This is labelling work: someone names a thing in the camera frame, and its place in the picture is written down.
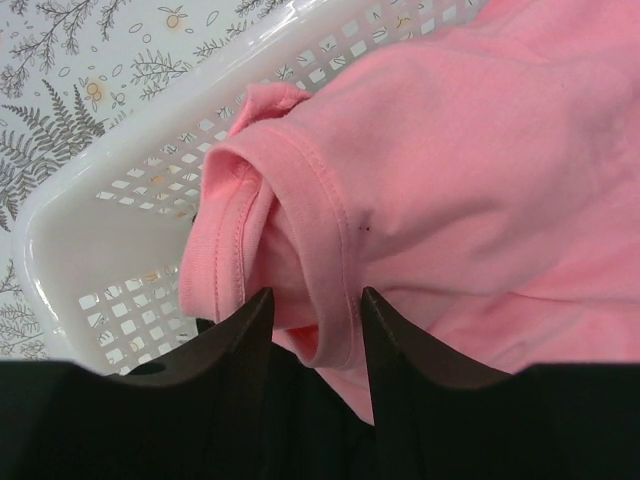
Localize white plastic laundry basket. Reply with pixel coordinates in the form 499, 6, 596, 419
14, 1, 482, 374

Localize floral patterned table mat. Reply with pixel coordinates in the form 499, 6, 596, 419
1, 1, 291, 360

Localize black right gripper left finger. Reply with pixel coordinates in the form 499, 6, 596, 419
107, 289, 274, 479

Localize pink polo shirt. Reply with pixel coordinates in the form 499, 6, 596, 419
179, 1, 639, 422

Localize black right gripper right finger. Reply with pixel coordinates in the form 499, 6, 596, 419
361, 287, 530, 479

